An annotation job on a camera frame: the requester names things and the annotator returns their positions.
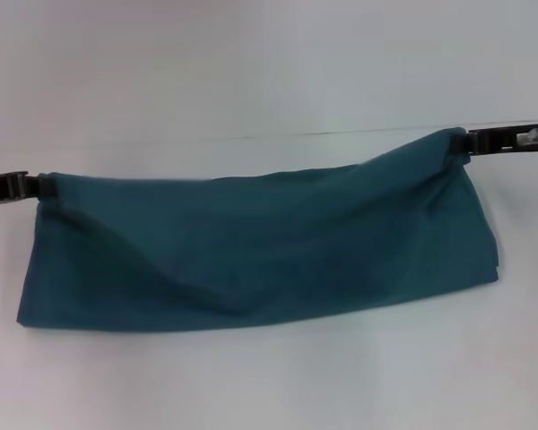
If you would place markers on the blue shirt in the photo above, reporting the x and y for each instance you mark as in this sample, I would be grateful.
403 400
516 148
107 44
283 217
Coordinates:
251 246

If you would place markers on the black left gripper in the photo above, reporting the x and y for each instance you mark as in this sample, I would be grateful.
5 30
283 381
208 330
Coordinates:
2 188

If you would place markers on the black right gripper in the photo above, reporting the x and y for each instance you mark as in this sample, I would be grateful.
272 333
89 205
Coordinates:
497 141

